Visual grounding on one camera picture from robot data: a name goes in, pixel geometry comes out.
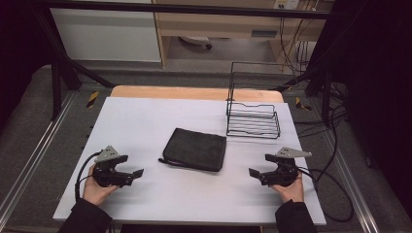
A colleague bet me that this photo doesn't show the hanging black cables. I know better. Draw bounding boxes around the hanging black cables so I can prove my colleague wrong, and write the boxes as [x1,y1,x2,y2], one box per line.
[279,17,313,75]

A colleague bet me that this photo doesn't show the white cabinet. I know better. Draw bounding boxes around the white cabinet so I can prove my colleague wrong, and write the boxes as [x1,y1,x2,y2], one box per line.
[50,0,162,63]

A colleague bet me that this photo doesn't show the person's right hand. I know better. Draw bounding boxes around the person's right hand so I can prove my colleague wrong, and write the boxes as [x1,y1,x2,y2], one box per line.
[269,172,305,204]

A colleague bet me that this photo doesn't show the black curtain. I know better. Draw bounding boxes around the black curtain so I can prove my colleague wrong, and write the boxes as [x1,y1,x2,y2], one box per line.
[0,0,56,129]
[306,0,412,221]

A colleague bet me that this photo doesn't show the yellow black tape strip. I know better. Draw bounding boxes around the yellow black tape strip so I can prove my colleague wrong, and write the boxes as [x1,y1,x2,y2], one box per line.
[86,90,100,109]
[294,96,313,112]

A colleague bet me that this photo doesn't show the black horizontal frame bar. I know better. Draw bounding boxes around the black horizontal frame bar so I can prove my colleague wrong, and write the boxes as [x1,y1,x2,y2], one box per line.
[32,1,332,20]

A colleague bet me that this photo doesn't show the aluminium rail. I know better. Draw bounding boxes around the aluminium rail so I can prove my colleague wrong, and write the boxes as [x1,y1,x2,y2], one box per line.
[323,129,381,233]
[0,91,78,221]

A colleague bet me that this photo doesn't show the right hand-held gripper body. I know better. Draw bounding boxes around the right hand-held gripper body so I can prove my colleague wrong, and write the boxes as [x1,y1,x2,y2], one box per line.
[259,147,313,188]

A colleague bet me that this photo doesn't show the white power strip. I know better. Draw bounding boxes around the white power strip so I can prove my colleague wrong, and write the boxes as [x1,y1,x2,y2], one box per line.
[273,0,300,11]

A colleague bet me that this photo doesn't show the light wooden desk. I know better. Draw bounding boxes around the light wooden desk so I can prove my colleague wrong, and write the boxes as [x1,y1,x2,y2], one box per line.
[152,0,335,68]

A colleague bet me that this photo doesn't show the wooden table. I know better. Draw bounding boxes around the wooden table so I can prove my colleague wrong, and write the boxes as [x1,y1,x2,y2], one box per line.
[110,84,286,104]

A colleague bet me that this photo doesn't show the black towel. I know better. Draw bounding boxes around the black towel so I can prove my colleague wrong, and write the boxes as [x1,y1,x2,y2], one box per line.
[157,127,227,173]

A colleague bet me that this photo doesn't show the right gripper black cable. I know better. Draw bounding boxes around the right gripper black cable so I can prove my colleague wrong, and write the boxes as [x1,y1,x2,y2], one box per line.
[296,166,355,223]

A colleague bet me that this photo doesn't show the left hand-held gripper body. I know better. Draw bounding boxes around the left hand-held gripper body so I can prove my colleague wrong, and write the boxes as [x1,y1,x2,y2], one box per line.
[91,145,135,188]

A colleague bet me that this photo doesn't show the black floor cables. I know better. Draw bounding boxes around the black floor cables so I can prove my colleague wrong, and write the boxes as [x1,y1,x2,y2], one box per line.
[292,83,349,139]

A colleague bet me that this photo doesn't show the person's left hand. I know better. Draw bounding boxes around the person's left hand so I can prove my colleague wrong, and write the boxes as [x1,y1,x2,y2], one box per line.
[83,163,120,207]

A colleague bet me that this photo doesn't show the black wire rack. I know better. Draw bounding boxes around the black wire rack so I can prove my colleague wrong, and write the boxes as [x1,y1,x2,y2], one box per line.
[225,61,299,141]

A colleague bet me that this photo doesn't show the white chair base with caster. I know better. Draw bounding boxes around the white chair base with caster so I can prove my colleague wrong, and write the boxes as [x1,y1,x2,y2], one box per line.
[178,35,214,50]

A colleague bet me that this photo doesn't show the white table mat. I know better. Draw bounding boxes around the white table mat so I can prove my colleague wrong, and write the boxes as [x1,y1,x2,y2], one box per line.
[52,96,327,226]

